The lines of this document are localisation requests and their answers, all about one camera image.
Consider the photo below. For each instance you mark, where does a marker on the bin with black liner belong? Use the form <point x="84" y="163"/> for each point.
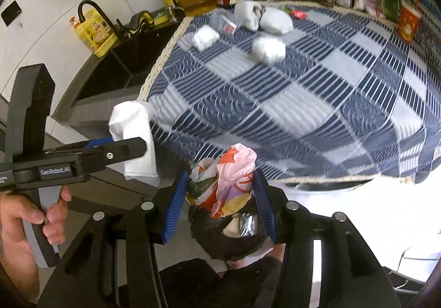
<point x="213" y="235"/>

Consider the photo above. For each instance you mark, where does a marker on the orange paper cup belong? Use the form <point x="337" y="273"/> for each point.
<point x="409" y="22"/>

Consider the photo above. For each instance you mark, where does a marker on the colourful plastic wrapper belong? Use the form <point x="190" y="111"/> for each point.
<point x="224" y="187"/>

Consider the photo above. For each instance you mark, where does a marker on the black kitchen sink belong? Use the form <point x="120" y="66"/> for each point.
<point x="113" y="66"/>

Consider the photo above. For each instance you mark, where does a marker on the black wall socket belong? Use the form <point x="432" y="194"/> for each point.
<point x="10" y="12"/>

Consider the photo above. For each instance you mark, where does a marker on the yellow green sponge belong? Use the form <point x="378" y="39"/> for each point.
<point x="156" y="15"/>

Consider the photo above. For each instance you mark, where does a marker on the small red wrapper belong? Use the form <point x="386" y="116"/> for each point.
<point x="298" y="14"/>

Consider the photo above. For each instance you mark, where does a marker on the black curved faucet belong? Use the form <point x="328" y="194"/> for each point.
<point x="103" y="16"/>

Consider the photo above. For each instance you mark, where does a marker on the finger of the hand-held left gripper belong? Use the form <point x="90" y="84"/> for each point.
<point x="120" y="151"/>
<point x="98" y="142"/>

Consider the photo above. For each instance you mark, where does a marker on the person's left hand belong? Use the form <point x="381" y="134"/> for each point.
<point x="15" y="225"/>

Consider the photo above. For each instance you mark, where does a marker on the small green wrapper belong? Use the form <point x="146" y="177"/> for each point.
<point x="284" y="8"/>

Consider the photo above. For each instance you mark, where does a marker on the clear plastic cup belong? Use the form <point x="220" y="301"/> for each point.
<point x="223" y="22"/>

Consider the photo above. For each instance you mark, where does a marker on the yellow dish soap bottle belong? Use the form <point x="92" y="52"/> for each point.
<point x="93" y="32"/>

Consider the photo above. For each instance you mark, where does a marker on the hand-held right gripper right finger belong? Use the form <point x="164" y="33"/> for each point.
<point x="263" y="206"/>

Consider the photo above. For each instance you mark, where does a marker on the crumpled white tissue wad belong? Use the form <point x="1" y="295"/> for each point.
<point x="268" y="49"/>
<point x="277" y="21"/>
<point x="205" y="37"/>

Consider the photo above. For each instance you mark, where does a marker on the large crumpled paper towel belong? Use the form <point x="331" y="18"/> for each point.
<point x="248" y="15"/>

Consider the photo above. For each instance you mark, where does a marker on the blue checked quilted blanket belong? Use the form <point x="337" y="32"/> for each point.
<point x="310" y="104"/>

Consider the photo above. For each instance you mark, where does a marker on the black crate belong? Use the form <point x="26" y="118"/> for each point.
<point x="406" y="282"/>

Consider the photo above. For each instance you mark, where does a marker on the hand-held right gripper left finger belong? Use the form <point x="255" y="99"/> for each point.
<point x="174" y="206"/>

